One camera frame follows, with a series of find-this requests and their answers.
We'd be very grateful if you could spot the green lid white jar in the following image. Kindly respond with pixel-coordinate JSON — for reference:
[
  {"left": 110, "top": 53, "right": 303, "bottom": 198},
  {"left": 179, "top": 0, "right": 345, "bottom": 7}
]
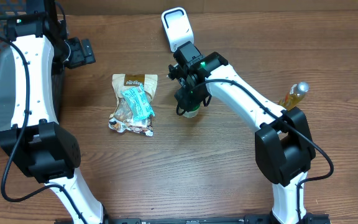
[{"left": 183, "top": 105, "right": 200, "bottom": 118}]

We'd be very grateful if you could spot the teal snack packet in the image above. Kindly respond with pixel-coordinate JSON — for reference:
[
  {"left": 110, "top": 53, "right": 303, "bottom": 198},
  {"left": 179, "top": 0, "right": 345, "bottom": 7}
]
[{"left": 121, "top": 84, "right": 155, "bottom": 121}]

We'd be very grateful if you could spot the beige Pantree snack pouch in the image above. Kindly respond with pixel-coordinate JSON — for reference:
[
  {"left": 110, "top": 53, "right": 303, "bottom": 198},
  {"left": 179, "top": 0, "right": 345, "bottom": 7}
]
[{"left": 108, "top": 73, "right": 158, "bottom": 137}]

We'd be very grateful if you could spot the yellow Vim liquid bottle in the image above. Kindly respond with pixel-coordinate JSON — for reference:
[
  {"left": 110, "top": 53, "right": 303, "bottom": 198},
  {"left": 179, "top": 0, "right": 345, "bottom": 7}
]
[{"left": 278, "top": 82, "right": 310, "bottom": 110}]

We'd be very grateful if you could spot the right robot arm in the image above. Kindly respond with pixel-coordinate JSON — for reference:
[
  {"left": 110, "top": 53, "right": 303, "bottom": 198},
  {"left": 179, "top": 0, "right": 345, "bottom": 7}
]
[{"left": 168, "top": 42, "right": 316, "bottom": 223}]

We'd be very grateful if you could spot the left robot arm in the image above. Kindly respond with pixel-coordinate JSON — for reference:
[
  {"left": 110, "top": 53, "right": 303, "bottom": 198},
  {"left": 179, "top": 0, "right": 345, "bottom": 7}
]
[{"left": 0, "top": 0, "right": 108, "bottom": 223}]

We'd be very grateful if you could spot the white barcode scanner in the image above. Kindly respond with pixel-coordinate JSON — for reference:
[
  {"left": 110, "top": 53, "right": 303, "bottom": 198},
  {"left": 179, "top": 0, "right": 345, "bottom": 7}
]
[{"left": 161, "top": 7, "right": 194, "bottom": 52}]

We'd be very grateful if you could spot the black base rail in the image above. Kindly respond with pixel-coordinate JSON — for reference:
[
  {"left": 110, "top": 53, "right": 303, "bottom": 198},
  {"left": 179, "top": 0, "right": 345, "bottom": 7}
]
[{"left": 53, "top": 213, "right": 332, "bottom": 224}]

